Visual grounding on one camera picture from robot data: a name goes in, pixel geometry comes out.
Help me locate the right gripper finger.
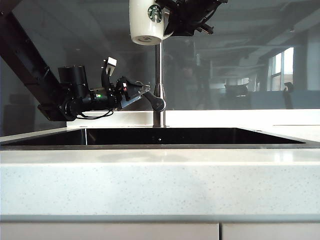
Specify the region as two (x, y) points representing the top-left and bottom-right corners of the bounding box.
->
(156, 0), (176, 12)
(164, 17), (176, 36)

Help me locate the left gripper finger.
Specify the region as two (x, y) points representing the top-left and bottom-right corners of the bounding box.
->
(129, 80), (151, 97)
(121, 92), (146, 110)

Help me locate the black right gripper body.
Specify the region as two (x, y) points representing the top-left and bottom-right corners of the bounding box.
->
(169, 0), (218, 37)

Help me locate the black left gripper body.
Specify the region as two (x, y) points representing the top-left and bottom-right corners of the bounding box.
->
(109, 76), (131, 110)

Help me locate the steel faucet lever handle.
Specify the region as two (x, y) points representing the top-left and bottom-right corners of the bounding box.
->
(143, 91), (167, 113)

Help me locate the white Starbucks ceramic mug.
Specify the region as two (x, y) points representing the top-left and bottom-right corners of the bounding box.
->
(128, 0), (176, 46)

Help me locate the steel gooseneck kitchen faucet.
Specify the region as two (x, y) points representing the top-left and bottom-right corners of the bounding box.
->
(152, 43), (168, 128)

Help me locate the black steel sink basin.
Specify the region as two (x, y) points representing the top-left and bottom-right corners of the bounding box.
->
(3, 127), (307, 150)

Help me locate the light grey cabinet door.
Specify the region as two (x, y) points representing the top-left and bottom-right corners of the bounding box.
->
(221, 223), (320, 240)
(0, 222), (220, 240)

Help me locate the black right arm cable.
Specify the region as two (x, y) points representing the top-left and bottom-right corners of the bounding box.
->
(203, 2), (221, 24)

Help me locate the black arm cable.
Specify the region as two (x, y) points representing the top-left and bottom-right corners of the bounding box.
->
(76, 109), (115, 120)
(203, 2), (221, 24)

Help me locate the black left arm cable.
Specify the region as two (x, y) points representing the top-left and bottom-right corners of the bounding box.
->
(76, 109), (115, 120)

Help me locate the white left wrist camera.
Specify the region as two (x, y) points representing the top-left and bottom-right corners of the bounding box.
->
(104, 56), (118, 76)

